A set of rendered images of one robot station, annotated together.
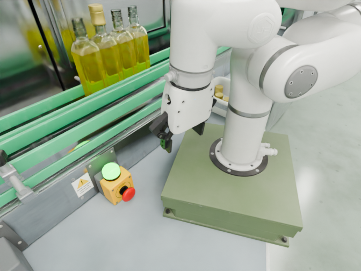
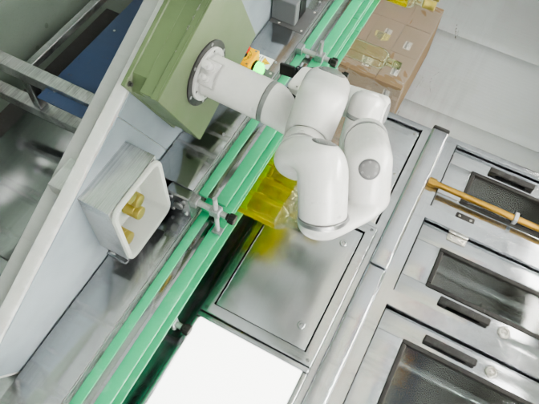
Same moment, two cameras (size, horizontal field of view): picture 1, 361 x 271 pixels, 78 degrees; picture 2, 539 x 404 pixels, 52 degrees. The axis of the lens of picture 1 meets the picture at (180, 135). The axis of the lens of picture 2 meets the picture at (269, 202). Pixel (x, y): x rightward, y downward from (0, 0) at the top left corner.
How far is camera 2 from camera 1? 1.39 m
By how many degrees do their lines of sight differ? 74
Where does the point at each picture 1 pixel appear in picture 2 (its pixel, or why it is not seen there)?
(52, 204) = (276, 46)
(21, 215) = (293, 37)
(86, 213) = not seen: hidden behind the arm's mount
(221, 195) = (238, 22)
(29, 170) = (306, 63)
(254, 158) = (215, 59)
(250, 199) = (231, 11)
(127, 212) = not seen: hidden behind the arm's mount
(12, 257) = (296, 10)
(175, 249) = not seen: outside the picture
